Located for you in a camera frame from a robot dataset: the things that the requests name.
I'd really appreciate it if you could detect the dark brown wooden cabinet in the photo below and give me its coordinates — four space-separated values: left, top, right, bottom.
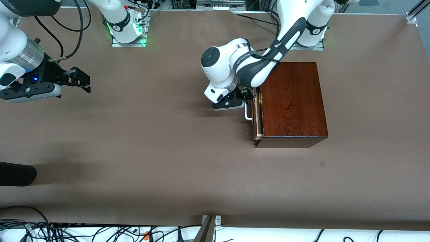
254 62 329 149

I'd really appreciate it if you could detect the white power strip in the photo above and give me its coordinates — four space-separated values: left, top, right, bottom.
196 0 246 11

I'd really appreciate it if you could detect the black cylindrical object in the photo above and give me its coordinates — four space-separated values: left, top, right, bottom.
0 161 37 187

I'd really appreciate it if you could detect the dark angled metal bar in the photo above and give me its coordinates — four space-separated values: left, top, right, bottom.
193 215 216 242

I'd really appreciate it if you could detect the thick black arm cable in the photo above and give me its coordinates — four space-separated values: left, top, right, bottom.
49 0 85 63

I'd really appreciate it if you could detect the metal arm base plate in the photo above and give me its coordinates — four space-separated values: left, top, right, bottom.
290 39 325 51
112 9 148 48

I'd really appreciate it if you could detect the black table cable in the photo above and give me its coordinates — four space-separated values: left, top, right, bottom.
234 13 280 27

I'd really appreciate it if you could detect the silver metal bracket plate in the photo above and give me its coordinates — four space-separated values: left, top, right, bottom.
202 215 222 242

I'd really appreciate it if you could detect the black looped floor cable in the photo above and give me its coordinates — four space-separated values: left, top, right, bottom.
0 206 51 242

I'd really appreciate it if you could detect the silver aluminium frame profile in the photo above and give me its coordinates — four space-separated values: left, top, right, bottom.
404 0 430 24

